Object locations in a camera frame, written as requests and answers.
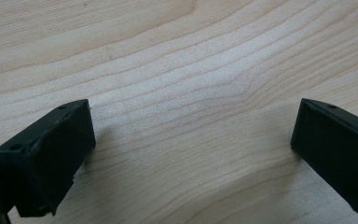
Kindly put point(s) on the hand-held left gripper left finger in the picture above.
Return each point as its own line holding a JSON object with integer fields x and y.
{"x": 52, "y": 152}

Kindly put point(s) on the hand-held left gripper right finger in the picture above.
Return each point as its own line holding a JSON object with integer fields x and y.
{"x": 335, "y": 149}

